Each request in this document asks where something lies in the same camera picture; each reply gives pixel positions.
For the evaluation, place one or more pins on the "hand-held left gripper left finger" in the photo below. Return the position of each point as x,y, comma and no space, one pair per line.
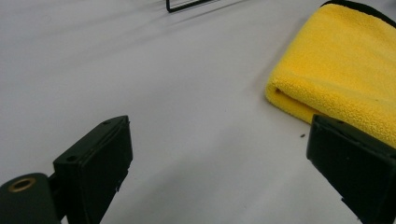
93,161

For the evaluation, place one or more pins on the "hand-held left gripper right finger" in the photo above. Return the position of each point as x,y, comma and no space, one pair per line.
355,161

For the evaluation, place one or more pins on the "yellow towel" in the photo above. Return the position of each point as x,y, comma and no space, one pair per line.
339,68

